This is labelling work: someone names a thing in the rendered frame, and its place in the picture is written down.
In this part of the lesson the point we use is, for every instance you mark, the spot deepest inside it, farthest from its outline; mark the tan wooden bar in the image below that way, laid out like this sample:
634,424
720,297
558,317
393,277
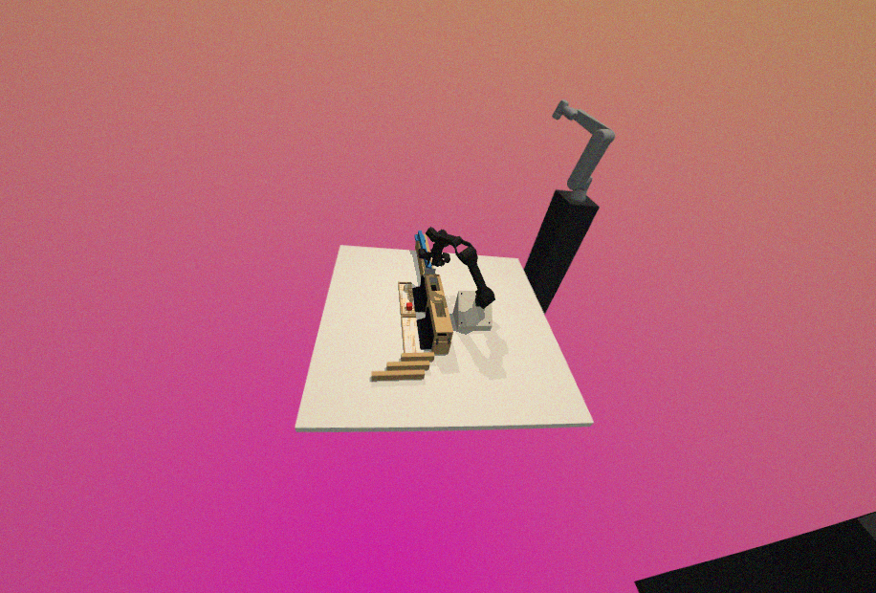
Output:
417,357

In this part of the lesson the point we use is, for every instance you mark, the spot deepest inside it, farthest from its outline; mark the light orange long bar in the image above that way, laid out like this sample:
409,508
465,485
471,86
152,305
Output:
397,375

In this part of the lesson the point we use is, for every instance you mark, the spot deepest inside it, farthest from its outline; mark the tan rectangular bar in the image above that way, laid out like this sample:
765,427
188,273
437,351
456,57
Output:
399,366

